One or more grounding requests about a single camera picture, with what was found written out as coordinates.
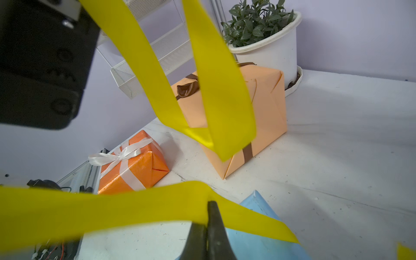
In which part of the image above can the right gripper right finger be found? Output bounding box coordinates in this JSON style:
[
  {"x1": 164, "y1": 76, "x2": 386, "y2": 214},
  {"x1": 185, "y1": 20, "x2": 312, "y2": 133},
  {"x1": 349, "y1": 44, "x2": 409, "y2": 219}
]
[{"x1": 207, "y1": 201, "x2": 237, "y2": 260}]

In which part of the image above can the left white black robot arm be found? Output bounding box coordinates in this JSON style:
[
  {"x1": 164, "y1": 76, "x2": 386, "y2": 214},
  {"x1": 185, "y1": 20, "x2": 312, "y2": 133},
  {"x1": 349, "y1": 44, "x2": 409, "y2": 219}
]
[{"x1": 1, "y1": 1, "x2": 100, "y2": 130}]

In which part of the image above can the brown ribbon bow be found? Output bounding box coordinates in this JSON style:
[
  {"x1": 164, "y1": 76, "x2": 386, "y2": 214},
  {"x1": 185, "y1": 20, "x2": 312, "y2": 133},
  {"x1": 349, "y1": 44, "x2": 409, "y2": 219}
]
[{"x1": 172, "y1": 65, "x2": 257, "y2": 161}]

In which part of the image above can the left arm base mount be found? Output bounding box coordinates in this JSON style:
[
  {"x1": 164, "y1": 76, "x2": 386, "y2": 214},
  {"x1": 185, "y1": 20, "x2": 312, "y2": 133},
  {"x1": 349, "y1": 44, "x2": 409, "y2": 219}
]
[{"x1": 27, "y1": 161, "x2": 101, "y2": 194}]

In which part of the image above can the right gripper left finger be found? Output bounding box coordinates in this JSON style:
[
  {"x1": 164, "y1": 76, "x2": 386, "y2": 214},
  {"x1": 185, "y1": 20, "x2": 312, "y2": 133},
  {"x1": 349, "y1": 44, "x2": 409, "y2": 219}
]
[{"x1": 179, "y1": 223, "x2": 208, "y2": 260}]

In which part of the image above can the potted green plant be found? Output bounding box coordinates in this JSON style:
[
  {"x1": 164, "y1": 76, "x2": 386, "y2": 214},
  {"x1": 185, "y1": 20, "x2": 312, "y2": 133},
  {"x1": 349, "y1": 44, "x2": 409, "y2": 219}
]
[{"x1": 221, "y1": 1, "x2": 303, "y2": 95}]

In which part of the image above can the light blue gift box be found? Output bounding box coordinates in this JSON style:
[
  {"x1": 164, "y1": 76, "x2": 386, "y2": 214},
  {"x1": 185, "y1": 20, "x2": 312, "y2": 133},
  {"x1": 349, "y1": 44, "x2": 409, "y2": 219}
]
[{"x1": 175, "y1": 190, "x2": 313, "y2": 260}]

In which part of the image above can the white two-tier mesh shelf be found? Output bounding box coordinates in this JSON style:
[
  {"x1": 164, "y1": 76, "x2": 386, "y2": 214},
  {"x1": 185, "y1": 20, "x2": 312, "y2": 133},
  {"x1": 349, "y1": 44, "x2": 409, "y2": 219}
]
[{"x1": 96, "y1": 1, "x2": 193, "y2": 100}]

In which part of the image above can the white ribbon bow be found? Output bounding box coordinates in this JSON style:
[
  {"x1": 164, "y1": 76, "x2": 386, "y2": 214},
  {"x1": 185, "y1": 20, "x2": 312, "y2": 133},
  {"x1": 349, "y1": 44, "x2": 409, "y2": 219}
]
[{"x1": 88, "y1": 138, "x2": 163, "y2": 191}]

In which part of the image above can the tan gift box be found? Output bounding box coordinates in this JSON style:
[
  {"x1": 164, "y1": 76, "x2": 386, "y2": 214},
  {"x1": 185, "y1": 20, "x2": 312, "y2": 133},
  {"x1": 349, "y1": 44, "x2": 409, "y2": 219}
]
[{"x1": 171, "y1": 62, "x2": 287, "y2": 179}]

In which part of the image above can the orange gift box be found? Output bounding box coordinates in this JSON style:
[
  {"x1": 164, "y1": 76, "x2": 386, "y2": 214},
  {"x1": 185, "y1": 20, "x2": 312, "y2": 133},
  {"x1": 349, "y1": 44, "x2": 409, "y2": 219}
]
[{"x1": 98, "y1": 130, "x2": 170, "y2": 195}]

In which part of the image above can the yellow ribbon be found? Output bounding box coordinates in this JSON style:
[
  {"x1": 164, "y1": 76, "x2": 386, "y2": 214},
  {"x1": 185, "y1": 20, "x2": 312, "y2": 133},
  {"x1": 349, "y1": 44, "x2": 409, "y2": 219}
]
[{"x1": 1, "y1": 1, "x2": 416, "y2": 260}]

